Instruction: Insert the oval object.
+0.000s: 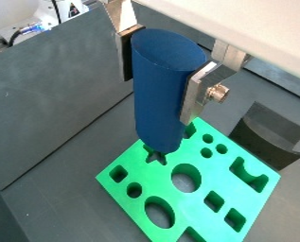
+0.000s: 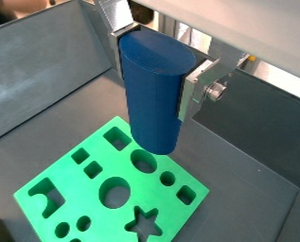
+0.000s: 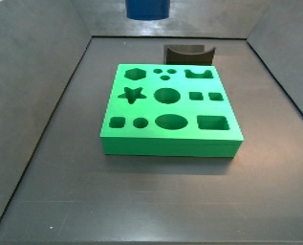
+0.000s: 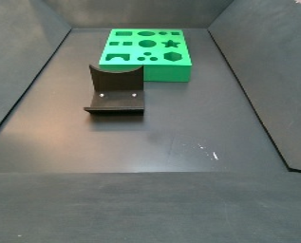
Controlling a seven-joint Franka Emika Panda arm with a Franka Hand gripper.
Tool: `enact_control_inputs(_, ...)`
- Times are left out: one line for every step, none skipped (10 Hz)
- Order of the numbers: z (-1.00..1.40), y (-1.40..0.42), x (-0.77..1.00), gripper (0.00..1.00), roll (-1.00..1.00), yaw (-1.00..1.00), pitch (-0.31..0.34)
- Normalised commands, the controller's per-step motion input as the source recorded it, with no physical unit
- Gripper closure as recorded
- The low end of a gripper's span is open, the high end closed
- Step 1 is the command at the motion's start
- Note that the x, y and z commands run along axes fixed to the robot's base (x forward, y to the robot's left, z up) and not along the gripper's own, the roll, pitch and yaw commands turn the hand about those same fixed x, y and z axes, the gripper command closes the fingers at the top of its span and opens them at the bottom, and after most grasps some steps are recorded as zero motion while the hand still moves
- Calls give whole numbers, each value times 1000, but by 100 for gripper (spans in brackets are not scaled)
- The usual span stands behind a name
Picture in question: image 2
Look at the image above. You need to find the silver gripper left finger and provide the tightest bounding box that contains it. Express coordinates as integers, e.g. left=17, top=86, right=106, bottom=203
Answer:
left=94, top=0, right=139, bottom=77

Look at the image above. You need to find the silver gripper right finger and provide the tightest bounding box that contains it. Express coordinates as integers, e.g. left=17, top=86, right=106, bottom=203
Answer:
left=177, top=43, right=246, bottom=121

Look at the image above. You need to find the blue oval cylinder peg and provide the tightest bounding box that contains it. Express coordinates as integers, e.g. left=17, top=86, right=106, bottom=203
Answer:
left=119, top=30, right=195, bottom=155

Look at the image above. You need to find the green shape sorter board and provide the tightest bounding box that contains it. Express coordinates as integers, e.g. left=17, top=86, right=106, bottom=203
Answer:
left=13, top=117, right=209, bottom=242

